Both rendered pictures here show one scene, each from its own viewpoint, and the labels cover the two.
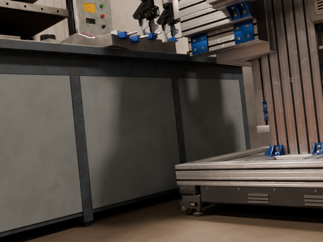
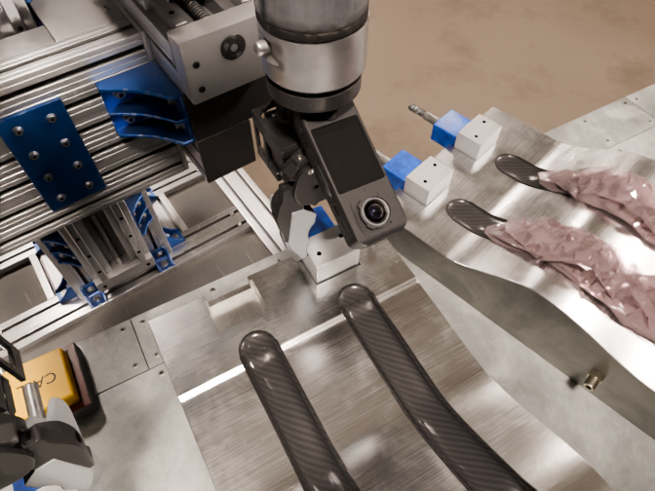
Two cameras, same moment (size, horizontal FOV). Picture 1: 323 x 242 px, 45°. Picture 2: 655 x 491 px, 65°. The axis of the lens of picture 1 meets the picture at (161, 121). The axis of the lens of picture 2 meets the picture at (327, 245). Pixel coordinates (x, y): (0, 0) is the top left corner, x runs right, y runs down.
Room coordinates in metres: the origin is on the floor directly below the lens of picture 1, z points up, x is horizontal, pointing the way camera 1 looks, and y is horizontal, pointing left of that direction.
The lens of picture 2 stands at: (2.41, 0.10, 1.35)
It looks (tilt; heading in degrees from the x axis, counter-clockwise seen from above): 55 degrees down; 194
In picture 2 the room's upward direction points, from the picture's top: straight up
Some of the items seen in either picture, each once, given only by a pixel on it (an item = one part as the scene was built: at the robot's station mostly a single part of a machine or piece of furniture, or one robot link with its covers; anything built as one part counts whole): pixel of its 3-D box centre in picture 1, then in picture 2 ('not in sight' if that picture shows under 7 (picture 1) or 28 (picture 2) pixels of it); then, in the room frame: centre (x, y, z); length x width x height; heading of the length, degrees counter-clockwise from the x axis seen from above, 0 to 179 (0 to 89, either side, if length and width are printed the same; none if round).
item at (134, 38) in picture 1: (137, 38); (397, 169); (1.94, 0.08, 0.86); 0.13 x 0.05 x 0.05; 61
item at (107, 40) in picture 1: (87, 47); (616, 260); (2.02, 0.34, 0.86); 0.50 x 0.26 x 0.11; 61
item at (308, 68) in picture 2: not in sight; (309, 43); (2.10, 0.01, 1.13); 0.08 x 0.08 x 0.05
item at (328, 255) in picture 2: (153, 35); (308, 225); (2.09, 0.00, 0.90); 0.13 x 0.05 x 0.05; 44
